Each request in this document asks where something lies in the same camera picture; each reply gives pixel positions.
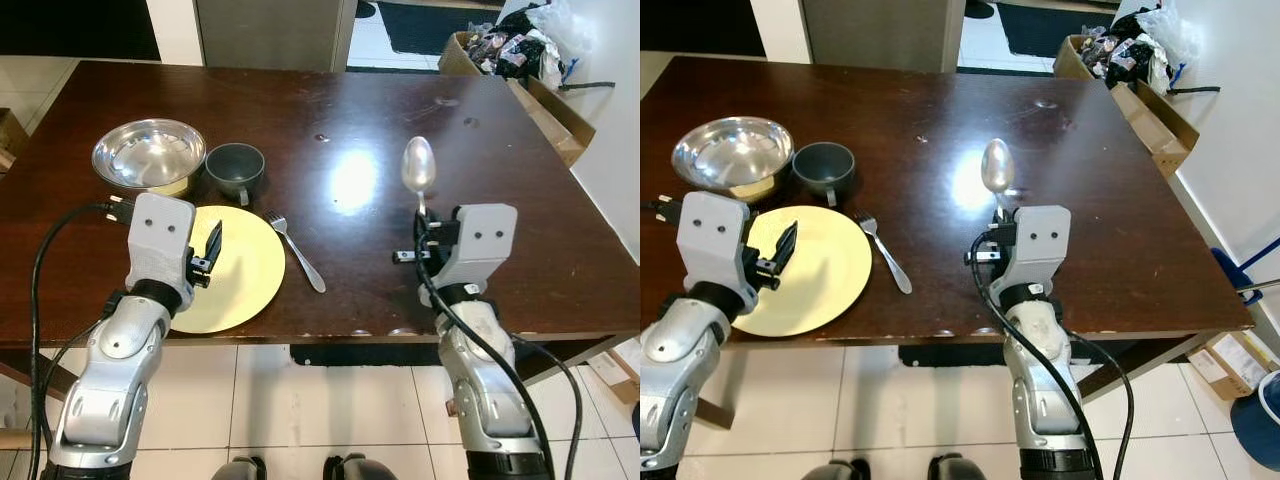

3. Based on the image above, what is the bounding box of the black floor mat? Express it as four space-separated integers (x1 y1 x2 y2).
374 0 513 57
995 0 1123 59

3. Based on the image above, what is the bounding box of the dark grey cup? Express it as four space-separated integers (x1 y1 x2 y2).
792 142 858 208
204 143 267 207

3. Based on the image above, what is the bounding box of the long cardboard box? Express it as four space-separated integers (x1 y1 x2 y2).
1052 34 1202 180
438 30 598 168

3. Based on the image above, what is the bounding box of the yellow plate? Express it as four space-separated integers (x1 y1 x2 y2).
170 205 287 335
733 205 874 338

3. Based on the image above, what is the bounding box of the steel bowl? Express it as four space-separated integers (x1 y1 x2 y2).
671 116 796 202
92 118 207 197

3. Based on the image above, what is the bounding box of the black right robot foot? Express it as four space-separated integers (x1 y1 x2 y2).
927 453 988 480
321 453 398 480

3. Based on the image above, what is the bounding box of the white plastic bag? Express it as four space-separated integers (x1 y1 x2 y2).
1110 0 1201 96
497 0 593 89

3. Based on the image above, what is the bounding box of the black robot foot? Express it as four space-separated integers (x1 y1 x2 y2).
927 453 988 480
209 455 268 480
321 453 398 480
798 458 858 480

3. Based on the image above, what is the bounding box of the silver metal fork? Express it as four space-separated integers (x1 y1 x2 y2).
852 210 914 296
263 211 328 295

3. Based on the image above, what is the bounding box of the grey cabinet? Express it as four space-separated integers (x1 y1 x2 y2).
194 0 359 73
800 0 969 74

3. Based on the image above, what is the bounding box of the black looping right arm cable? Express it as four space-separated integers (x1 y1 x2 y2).
510 333 586 480
1064 328 1138 480

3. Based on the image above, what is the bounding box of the black left robot foot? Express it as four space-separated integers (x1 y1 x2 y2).
209 455 268 480
798 458 858 480

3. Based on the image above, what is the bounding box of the blue bucket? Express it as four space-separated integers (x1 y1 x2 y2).
1229 369 1280 472

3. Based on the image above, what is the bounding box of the small labelled cardboard box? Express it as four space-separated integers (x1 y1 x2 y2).
1187 330 1273 402
584 338 641 404

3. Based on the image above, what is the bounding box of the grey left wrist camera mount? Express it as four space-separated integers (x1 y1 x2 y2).
676 190 750 298
126 192 198 293

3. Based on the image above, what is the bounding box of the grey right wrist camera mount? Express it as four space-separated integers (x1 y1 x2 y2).
1003 203 1074 292
432 203 520 292

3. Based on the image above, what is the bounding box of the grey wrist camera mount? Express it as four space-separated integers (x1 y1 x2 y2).
432 203 520 292
676 190 750 298
1003 203 1074 292
126 192 198 293

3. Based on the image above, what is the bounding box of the silver metal spoon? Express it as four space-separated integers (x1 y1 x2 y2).
401 136 438 217
980 138 1017 214

